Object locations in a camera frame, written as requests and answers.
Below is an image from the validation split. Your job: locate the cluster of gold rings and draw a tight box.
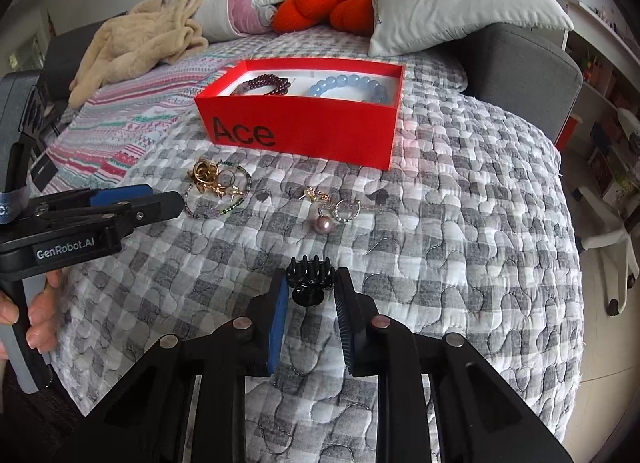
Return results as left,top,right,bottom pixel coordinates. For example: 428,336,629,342
187,156,247,197

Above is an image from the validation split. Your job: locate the red cardboard box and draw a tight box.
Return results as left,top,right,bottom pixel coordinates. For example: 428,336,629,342
194,58,406,170

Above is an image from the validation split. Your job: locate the green beaded bracelet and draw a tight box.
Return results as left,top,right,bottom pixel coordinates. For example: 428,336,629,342
182,160,254,219

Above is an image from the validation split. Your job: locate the pink pearl pendant necklace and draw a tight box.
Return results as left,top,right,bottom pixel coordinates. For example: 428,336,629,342
316,190,401,235

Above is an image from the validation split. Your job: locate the grey sofa armrest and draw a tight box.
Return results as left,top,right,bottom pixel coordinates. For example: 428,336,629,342
459,22,585,150

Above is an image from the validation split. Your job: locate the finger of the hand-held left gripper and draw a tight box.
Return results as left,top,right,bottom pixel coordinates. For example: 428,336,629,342
29,184,154,216
31,192,184,244

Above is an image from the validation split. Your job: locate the orange plush toy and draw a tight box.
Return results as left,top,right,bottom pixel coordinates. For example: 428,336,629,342
272,0,375,35

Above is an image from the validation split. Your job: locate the black hair claw clip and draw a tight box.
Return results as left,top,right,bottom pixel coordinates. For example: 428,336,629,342
286,255,335,308

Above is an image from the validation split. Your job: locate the white swivel chair base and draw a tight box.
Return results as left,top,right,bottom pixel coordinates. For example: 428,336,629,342
574,107,640,317

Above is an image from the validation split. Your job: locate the small gold earring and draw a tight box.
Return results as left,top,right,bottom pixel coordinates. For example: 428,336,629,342
299,186,332,204

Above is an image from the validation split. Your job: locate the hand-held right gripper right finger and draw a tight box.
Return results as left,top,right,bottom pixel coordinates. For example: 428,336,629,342
334,267,576,463

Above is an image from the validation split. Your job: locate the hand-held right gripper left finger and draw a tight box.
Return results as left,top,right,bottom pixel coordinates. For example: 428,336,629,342
75,270,291,463

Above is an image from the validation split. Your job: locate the small red bin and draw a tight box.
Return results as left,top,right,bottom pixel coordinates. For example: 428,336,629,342
553,113,584,152

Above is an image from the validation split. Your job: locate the grey checked quilt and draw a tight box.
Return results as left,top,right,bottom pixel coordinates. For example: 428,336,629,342
49,26,584,446

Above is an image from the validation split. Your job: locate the person's left hand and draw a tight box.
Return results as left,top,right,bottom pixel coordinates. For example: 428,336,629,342
0,270,64,359

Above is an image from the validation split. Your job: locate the silver rhinestone ring pendant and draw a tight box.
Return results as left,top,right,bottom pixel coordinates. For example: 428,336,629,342
334,198,362,222

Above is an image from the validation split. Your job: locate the white bookshelf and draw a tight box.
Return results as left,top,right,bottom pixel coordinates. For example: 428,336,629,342
536,0,640,204

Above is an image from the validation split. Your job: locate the beige plush garment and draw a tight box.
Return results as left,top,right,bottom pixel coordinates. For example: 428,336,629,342
68,0,210,109

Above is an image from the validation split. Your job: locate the light blue bead bracelet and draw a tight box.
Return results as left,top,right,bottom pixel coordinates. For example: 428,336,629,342
307,74,390,105

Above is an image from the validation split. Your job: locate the dark red bead bracelet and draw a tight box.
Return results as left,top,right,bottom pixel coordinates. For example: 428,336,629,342
231,73,294,97

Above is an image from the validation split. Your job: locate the striped patterned blanket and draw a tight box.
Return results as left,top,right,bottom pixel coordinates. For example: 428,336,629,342
29,34,261,195

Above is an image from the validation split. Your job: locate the grey printed pillow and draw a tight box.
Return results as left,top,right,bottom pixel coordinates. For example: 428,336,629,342
367,0,575,58

